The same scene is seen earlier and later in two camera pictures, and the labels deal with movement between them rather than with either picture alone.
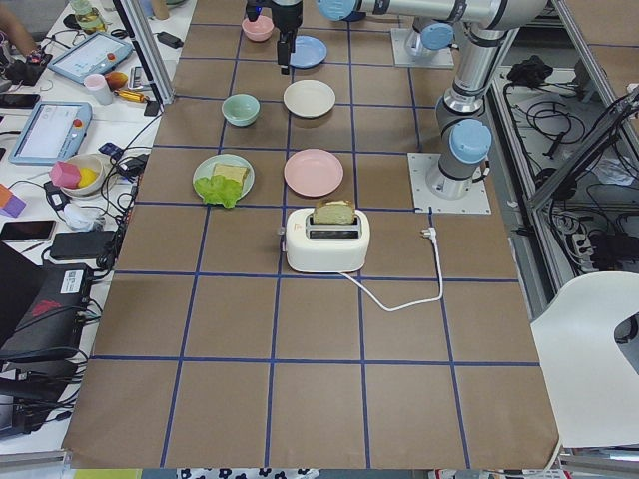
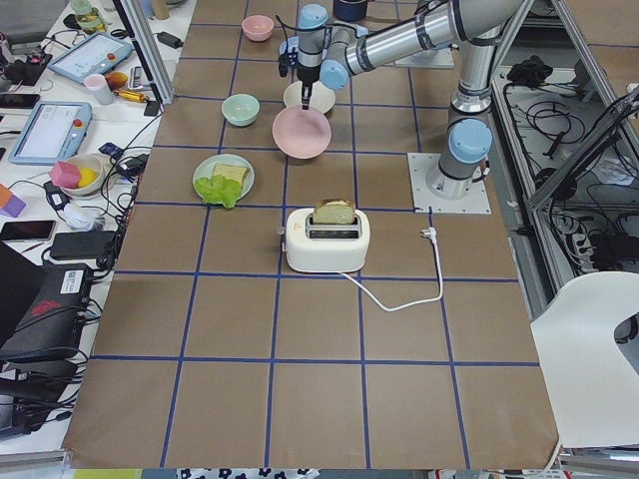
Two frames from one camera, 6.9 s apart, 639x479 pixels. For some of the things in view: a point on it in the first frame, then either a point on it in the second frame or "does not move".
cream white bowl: x=309 y=98 does not move
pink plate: x=314 y=173 -> x=302 y=134
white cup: x=97 y=84 does not move
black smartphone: x=27 y=231 does not move
